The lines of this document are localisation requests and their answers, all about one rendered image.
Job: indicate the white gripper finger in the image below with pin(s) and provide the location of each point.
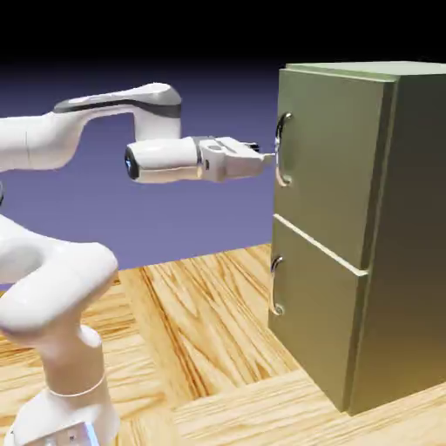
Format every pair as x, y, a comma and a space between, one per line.
266, 158
251, 147

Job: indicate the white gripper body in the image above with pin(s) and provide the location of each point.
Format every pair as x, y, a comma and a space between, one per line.
240, 163

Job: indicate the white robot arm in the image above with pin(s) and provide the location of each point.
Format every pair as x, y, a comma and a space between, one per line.
153, 160

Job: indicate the large olive green cabinet door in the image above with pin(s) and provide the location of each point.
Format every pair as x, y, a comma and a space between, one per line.
334, 167

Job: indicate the small olive green cabinet door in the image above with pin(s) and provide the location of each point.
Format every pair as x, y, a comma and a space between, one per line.
313, 313

